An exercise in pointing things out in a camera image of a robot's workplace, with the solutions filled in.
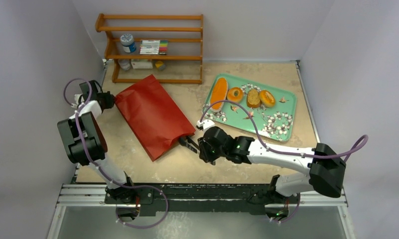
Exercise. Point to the white small box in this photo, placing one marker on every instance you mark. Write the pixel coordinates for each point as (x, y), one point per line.
(142, 64)

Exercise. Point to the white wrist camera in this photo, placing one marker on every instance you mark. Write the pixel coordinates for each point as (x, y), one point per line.
(204, 125)
(78, 99)

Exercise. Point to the blue lidded jar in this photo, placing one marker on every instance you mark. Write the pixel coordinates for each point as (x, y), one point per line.
(128, 43)

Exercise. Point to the yellow green cube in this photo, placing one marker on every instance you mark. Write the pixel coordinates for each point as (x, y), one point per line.
(160, 65)

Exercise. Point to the fake orange doughnut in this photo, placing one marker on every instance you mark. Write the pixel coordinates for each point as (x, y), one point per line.
(235, 94)

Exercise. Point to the fake golden bagel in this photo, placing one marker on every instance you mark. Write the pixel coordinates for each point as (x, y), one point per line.
(267, 99)

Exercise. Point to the fake brown bread slice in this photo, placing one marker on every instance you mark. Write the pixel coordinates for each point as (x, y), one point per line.
(253, 99)

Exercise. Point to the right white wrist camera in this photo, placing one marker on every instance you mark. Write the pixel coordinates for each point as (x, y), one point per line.
(204, 125)

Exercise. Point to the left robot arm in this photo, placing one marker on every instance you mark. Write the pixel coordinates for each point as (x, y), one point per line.
(85, 144)

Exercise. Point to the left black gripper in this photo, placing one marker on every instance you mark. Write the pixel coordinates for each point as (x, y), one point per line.
(109, 98)

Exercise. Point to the green floral tray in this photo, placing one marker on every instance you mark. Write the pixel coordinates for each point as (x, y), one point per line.
(275, 122)

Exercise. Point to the red paper bag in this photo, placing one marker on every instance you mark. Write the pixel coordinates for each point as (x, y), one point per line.
(153, 116)

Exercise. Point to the small clear jar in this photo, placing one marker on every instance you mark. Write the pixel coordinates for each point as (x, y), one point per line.
(124, 64)

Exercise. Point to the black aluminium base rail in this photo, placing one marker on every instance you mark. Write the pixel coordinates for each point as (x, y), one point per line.
(254, 199)

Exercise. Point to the black metal tongs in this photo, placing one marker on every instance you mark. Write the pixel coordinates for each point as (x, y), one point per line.
(189, 143)

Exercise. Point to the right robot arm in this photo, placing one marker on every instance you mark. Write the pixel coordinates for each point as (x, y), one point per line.
(316, 169)

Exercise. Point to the pack of coloured markers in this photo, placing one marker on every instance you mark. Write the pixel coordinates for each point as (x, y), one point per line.
(153, 47)

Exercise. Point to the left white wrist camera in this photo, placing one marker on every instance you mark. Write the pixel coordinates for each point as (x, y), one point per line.
(78, 99)

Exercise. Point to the wooden shelf rack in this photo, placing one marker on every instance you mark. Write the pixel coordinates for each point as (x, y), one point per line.
(112, 52)

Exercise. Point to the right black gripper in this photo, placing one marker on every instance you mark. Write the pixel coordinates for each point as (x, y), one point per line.
(201, 149)

